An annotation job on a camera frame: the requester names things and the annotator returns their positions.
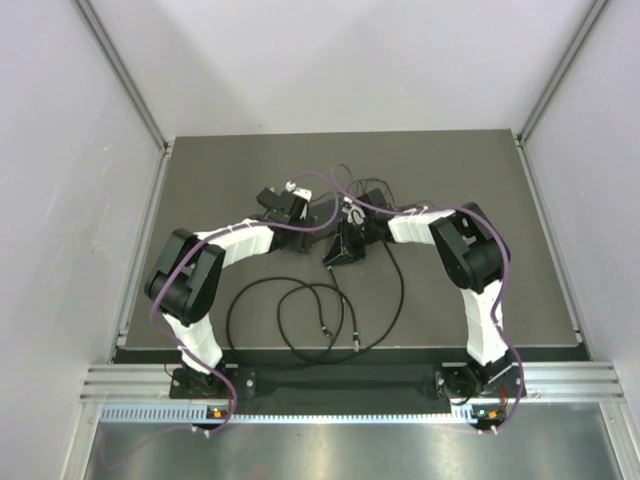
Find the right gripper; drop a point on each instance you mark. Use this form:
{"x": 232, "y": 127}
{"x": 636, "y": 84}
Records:
{"x": 345, "y": 248}

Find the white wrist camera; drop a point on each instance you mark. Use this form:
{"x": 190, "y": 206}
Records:
{"x": 353, "y": 213}
{"x": 296, "y": 194}

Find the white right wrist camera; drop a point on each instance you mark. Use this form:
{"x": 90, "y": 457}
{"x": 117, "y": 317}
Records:
{"x": 353, "y": 213}

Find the aluminium front frame rail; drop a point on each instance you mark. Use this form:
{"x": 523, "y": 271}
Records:
{"x": 552, "y": 382}

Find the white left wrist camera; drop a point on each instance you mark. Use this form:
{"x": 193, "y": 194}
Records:
{"x": 296, "y": 194}

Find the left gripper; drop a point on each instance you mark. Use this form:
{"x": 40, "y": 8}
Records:
{"x": 302, "y": 243}

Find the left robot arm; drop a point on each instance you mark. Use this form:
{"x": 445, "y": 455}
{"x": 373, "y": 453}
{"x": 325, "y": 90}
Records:
{"x": 183, "y": 283}

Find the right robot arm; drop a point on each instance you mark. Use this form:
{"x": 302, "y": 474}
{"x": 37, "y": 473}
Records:
{"x": 474, "y": 260}

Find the slotted grey cable duct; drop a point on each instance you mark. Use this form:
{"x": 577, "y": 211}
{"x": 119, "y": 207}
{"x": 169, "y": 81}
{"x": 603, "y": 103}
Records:
{"x": 204, "y": 414}

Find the dark grey network switch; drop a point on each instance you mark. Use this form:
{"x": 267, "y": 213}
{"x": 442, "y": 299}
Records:
{"x": 321, "y": 217}

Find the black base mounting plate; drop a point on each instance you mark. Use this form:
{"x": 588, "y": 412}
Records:
{"x": 362, "y": 389}

